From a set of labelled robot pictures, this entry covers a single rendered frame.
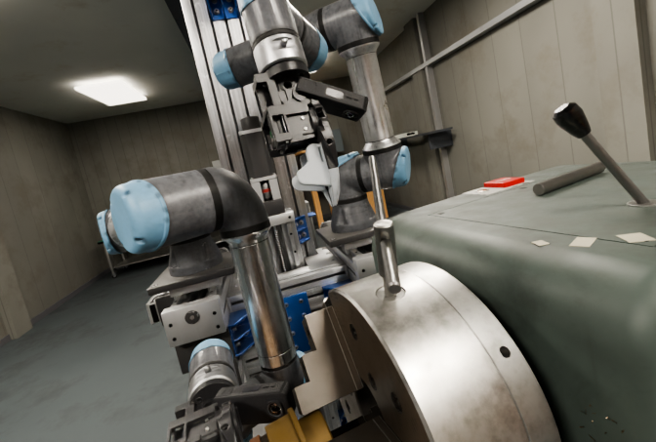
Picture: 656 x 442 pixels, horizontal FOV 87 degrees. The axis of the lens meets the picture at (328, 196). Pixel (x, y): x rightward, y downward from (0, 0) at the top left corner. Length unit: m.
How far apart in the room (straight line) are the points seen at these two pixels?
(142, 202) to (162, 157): 7.58
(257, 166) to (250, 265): 0.50
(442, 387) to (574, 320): 0.13
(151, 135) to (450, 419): 8.06
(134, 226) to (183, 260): 0.47
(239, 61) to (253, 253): 0.35
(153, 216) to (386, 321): 0.38
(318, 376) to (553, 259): 0.30
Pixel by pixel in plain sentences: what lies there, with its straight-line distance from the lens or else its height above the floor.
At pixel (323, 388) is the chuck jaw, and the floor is 1.13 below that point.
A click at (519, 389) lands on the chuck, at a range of 0.41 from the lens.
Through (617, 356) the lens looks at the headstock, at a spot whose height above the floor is 1.19.
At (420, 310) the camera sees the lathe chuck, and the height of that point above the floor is 1.22.
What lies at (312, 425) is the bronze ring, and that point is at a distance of 0.47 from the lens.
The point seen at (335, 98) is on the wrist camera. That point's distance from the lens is 0.53.
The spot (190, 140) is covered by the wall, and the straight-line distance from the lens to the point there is 8.07.
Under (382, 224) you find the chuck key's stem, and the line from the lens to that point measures 0.38.
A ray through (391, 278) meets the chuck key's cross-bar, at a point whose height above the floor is 1.29.
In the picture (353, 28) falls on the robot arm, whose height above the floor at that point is 1.71.
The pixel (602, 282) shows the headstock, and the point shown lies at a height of 1.24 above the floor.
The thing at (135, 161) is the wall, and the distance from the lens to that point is 8.30.
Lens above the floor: 1.40
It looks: 7 degrees down
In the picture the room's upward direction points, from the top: 12 degrees counter-clockwise
